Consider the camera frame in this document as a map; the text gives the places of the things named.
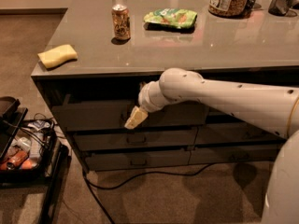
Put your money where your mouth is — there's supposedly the dark glass pitcher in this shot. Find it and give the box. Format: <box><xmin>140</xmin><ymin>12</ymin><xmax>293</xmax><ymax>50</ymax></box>
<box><xmin>268</xmin><ymin>0</ymin><xmax>299</xmax><ymax>16</ymax></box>

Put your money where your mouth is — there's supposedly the black cluttered bin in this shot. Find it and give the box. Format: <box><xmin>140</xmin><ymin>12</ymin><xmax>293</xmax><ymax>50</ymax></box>
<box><xmin>0</xmin><ymin>119</ymin><xmax>57</xmax><ymax>183</ymax></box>

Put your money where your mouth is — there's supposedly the grey cabinet counter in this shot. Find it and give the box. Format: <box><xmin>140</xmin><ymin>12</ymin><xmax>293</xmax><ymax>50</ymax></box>
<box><xmin>32</xmin><ymin>0</ymin><xmax>299</xmax><ymax>171</ymax></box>

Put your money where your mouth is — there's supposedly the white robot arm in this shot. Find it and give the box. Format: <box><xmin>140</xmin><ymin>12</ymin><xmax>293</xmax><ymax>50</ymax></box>
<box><xmin>125</xmin><ymin>68</ymin><xmax>299</xmax><ymax>224</ymax></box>

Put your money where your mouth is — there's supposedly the orange soda can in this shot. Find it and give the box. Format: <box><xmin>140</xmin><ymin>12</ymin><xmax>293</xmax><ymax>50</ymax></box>
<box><xmin>111</xmin><ymin>4</ymin><xmax>131</xmax><ymax>40</ymax></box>

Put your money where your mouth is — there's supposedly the grey top drawer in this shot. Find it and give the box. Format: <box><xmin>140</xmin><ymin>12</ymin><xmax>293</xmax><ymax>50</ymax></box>
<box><xmin>52</xmin><ymin>94</ymin><xmax>208</xmax><ymax>132</ymax></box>

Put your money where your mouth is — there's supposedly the green chip bag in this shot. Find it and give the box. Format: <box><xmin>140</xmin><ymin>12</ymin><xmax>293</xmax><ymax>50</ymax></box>
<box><xmin>144</xmin><ymin>8</ymin><xmax>197</xmax><ymax>29</ymax></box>

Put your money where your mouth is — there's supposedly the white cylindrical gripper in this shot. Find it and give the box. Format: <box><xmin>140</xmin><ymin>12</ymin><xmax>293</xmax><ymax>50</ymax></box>
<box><xmin>124</xmin><ymin>81</ymin><xmax>170</xmax><ymax>130</ymax></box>

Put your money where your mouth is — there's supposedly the grey bottom left drawer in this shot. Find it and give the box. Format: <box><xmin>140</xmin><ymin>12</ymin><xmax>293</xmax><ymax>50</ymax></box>
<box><xmin>85</xmin><ymin>149</ymin><xmax>190</xmax><ymax>171</ymax></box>

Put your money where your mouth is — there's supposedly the grey middle left drawer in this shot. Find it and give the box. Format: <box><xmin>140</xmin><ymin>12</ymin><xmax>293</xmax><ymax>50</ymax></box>
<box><xmin>74</xmin><ymin>128</ymin><xmax>197</xmax><ymax>151</ymax></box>

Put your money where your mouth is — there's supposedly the grey drawer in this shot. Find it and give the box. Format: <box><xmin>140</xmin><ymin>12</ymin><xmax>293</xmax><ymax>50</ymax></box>
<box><xmin>74</xmin><ymin>128</ymin><xmax>197</xmax><ymax>151</ymax></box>
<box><xmin>85</xmin><ymin>149</ymin><xmax>190</xmax><ymax>171</ymax></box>
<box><xmin>52</xmin><ymin>94</ymin><xmax>208</xmax><ymax>132</ymax></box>

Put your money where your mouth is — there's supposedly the black floor cable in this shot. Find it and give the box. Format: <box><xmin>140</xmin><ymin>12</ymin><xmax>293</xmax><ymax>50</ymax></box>
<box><xmin>81</xmin><ymin>161</ymin><xmax>219</xmax><ymax>224</ymax></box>

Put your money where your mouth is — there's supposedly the yellow sponge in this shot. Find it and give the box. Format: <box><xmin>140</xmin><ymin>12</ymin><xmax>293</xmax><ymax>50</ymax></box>
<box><xmin>37</xmin><ymin>45</ymin><xmax>78</xmax><ymax>69</ymax></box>

